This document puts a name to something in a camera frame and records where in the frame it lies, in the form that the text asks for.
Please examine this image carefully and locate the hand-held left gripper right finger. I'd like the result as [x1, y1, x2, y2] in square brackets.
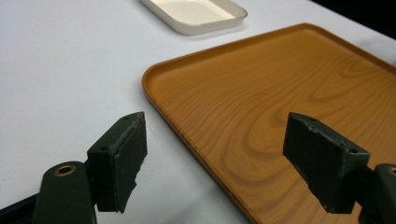
[282, 112, 371, 215]

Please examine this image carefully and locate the brown wood-grain tray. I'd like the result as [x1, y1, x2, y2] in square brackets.
[142, 22, 396, 224]

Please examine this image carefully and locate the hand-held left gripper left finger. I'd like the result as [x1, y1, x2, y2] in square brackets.
[86, 111, 149, 215]

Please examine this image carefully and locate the white rectangular tray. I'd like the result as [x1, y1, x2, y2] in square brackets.
[139, 0, 248, 36]

